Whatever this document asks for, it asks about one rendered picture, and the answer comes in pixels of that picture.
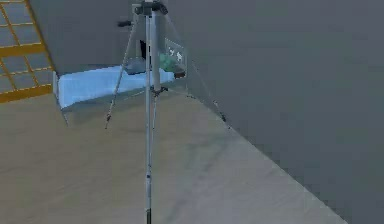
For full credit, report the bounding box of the light blue bed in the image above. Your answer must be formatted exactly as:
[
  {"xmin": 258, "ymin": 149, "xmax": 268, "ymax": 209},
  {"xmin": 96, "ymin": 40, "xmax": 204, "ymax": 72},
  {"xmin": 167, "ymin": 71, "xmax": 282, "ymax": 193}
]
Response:
[{"xmin": 52, "ymin": 64, "xmax": 176, "ymax": 127}]

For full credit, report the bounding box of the silver tripod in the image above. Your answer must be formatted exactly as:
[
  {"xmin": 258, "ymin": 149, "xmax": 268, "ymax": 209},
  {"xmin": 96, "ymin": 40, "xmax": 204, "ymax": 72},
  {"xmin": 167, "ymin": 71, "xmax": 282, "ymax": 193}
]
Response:
[{"xmin": 104, "ymin": 0, "xmax": 231, "ymax": 224}]

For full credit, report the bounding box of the green house plant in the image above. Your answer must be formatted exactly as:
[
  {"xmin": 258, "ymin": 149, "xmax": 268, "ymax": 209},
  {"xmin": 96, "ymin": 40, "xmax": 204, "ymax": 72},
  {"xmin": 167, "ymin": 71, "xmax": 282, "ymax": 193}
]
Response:
[{"xmin": 158, "ymin": 53, "xmax": 187, "ymax": 79}]

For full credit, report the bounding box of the yellow framed window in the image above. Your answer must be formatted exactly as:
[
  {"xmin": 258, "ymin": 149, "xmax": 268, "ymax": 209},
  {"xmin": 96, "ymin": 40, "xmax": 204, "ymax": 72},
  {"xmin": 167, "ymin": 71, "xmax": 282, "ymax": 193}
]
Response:
[{"xmin": 0, "ymin": 0, "xmax": 56, "ymax": 104}]

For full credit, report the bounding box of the grey pillow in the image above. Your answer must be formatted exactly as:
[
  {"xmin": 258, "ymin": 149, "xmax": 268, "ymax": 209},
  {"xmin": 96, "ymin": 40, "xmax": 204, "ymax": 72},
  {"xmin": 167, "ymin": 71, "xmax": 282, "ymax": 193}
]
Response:
[{"xmin": 125, "ymin": 57, "xmax": 148, "ymax": 76}]

